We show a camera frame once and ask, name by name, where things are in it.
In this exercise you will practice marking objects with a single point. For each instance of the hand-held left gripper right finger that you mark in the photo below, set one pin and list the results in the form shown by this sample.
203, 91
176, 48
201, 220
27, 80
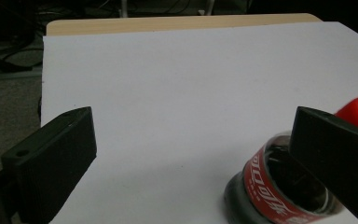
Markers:
335, 158

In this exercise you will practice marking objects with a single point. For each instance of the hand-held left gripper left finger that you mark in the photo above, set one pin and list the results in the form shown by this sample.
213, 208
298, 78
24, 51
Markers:
52, 161

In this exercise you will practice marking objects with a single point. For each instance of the cola bottle with red label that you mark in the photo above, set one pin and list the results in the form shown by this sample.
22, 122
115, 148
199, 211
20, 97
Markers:
261, 189

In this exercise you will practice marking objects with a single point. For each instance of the white stand leg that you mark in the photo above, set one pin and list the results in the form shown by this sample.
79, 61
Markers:
207, 6
123, 7

